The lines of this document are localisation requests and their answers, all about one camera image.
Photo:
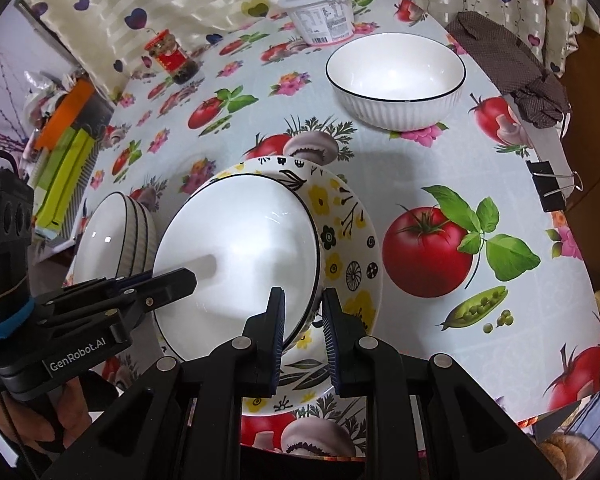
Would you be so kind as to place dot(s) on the orange tray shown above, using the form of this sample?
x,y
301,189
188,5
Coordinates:
x,y
65,110

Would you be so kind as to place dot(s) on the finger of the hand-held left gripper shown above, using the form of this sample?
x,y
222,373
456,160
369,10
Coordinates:
x,y
105,285
170,287

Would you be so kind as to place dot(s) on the red label sauce jar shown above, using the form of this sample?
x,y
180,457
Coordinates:
x,y
172,57

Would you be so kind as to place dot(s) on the yellow floral bowl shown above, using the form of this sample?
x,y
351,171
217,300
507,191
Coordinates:
x,y
350,270

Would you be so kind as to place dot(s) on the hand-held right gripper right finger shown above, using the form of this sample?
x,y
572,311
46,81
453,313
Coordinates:
x,y
330,340

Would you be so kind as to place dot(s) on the white plastic tub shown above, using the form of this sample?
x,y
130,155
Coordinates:
x,y
320,17

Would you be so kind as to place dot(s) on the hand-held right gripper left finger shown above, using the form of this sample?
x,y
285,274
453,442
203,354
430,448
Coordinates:
x,y
279,330

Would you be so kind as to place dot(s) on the purple flower branches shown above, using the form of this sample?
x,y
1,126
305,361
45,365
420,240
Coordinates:
x,y
0,130

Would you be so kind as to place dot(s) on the brown dotted cloth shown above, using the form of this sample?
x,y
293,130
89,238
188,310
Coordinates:
x,y
500,55

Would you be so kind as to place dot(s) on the lime green box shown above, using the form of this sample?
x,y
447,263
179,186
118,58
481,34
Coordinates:
x,y
65,180

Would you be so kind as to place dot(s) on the small white ribbed bowl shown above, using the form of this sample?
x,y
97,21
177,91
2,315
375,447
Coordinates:
x,y
395,75

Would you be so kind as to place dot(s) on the black binder clip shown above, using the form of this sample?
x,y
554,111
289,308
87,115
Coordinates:
x,y
547,185

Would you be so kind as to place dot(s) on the brown wooden cabinet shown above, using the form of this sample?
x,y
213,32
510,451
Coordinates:
x,y
595,160

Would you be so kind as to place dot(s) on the large white ribbed bowl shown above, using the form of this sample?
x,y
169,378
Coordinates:
x,y
240,260

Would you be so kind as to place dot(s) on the person's left hand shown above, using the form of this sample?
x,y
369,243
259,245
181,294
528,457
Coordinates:
x,y
35,425

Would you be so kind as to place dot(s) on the vegetable print tablecloth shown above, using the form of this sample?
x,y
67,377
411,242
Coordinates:
x,y
415,160

